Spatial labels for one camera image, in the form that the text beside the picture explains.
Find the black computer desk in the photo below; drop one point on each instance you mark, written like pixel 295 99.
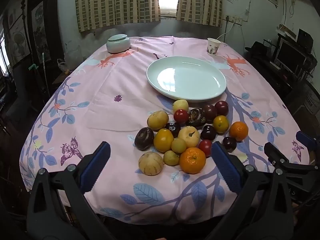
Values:
pixel 275 77

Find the tan pepino melon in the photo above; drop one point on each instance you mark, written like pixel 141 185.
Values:
pixel 157 120

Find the small orange mandarin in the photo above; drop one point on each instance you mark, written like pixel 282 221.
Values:
pixel 239 131

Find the black desktop speaker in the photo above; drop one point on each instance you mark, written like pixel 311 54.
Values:
pixel 305 38

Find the large orange mandarin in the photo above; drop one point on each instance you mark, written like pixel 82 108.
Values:
pixel 192 160

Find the red tomato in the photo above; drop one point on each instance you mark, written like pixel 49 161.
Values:
pixel 205 147
pixel 180 116

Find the smooth purple passion fruit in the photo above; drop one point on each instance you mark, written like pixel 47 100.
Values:
pixel 143 138

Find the pink floral tablecloth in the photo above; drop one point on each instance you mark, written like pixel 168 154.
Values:
pixel 112 80

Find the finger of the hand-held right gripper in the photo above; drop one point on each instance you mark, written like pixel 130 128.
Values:
pixel 306 140
pixel 277 155

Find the mop with green clip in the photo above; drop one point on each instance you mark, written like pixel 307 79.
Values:
pixel 32 67

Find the black hat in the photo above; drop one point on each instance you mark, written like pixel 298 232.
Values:
pixel 257 47

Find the striped pale pepino melon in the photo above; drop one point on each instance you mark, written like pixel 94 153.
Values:
pixel 151 163

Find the white wall socket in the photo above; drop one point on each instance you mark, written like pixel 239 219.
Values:
pixel 238 20

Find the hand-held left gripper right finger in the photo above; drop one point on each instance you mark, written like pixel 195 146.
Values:
pixel 225 165

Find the orange yellow tomato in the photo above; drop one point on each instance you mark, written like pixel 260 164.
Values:
pixel 163 140

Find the small dark plum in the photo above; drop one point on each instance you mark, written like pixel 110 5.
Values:
pixel 208 132
pixel 172 128
pixel 229 144

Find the brown cardboard box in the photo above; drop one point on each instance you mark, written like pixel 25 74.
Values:
pixel 287 31

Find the striped brown curtain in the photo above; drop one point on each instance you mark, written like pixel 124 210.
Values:
pixel 112 2
pixel 200 2

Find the black coat stand pole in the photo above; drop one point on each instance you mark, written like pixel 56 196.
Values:
pixel 25 30

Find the white oval plate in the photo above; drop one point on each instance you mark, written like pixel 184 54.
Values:
pixel 187 80

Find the wrinkled brown passion fruit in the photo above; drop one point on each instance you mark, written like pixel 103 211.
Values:
pixel 196 117

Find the pale green lidded jar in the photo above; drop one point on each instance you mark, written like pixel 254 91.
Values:
pixel 118 45

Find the dark wooden framed painting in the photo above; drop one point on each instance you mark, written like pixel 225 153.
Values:
pixel 40 30

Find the small pale yellow pepino melon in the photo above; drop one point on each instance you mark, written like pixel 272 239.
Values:
pixel 180 104

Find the clear plastic bag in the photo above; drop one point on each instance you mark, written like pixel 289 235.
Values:
pixel 62 66

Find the floral paper cup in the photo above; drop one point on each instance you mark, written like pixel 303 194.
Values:
pixel 213 47

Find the pale pepino melon with stem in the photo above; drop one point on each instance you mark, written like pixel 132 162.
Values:
pixel 188 136

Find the small yellow green longan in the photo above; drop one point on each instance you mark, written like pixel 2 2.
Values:
pixel 171 158
pixel 178 145

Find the large dark red plum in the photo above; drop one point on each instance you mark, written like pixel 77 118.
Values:
pixel 222 108
pixel 209 111

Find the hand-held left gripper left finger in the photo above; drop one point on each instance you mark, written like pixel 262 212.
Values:
pixel 96 165

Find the greenish yellow tomato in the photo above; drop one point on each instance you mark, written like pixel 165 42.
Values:
pixel 221 124

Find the wall poster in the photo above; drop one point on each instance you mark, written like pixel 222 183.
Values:
pixel 17 37

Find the computer monitor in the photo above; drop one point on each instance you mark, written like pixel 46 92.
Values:
pixel 290 55

